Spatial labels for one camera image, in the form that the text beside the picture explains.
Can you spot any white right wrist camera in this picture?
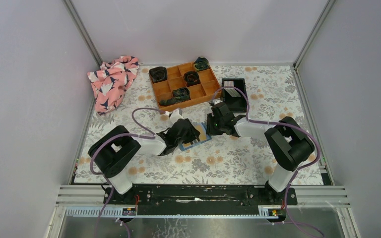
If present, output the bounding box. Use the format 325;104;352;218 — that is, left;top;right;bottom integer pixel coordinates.
209;100;223;108

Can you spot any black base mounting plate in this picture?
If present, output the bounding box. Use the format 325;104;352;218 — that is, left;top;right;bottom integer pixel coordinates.
103;184;298;216

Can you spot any black card box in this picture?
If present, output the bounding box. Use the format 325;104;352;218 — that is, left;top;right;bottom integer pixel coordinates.
221;78;247;113

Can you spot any blue leather card holder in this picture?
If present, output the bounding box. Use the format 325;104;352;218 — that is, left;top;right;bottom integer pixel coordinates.
179;122;212;151

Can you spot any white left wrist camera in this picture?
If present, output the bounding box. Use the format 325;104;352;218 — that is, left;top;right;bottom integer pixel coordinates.
169;108;184;124

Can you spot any aluminium front rail frame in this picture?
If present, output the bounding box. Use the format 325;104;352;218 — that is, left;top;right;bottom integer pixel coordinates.
44;184;361;238

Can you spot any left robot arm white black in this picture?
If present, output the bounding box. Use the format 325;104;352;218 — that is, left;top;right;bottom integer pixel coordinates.
88;119;200;204

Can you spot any pink patterned cloth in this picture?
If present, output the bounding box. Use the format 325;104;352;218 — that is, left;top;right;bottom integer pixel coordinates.
87;56;139;115

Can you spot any rolled green tie top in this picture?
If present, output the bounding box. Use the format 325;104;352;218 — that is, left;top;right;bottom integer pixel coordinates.
193;57;210;72

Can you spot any rolled dark tie centre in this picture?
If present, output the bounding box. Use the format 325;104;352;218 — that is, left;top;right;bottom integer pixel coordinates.
184;71;200;87

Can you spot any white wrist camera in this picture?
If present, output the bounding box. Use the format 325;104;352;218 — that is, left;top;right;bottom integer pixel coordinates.
209;100;223;108
169;108;184;124

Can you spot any rolled green tie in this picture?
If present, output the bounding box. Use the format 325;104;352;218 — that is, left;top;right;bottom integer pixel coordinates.
193;57;210;72
159;87;191;106

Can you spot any floral table mat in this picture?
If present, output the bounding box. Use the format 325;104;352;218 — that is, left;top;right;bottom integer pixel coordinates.
73;65;309;185

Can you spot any wooden compartment tray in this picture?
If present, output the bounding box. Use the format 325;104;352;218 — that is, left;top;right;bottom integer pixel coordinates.
149;62;222;111

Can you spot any rolled dark tie far left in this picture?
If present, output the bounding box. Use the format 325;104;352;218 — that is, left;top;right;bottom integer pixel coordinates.
148;66;168;83

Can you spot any rolled green tie front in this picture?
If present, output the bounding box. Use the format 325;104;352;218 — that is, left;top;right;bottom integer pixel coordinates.
159;87;191;106

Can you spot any rolled dark tie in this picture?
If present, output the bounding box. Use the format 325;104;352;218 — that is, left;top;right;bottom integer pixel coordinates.
184;71;200;87
148;66;168;83

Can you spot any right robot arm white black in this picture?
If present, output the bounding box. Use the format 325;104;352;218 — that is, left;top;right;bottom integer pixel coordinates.
206;100;318;204

